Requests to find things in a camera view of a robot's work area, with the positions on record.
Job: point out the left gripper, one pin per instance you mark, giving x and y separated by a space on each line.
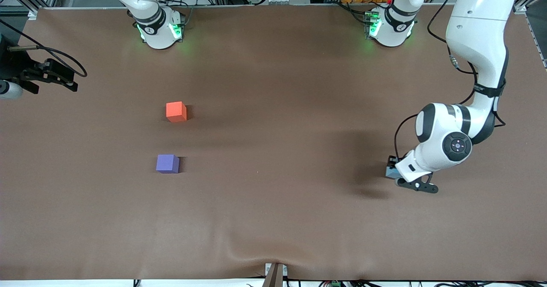
390 162

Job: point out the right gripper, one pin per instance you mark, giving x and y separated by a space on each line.
12 63

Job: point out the blue foam block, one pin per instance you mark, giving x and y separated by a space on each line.
391 174

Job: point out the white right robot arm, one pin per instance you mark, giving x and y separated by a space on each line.
158 33

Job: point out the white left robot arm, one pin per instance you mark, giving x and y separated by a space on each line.
478 43

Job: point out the orange foam block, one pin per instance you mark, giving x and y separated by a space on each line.
175 112

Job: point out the purple foam block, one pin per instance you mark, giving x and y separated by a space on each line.
166 164

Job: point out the brown table mat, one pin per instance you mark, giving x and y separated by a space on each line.
273 201

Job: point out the metal table clamp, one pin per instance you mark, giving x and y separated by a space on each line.
274 276

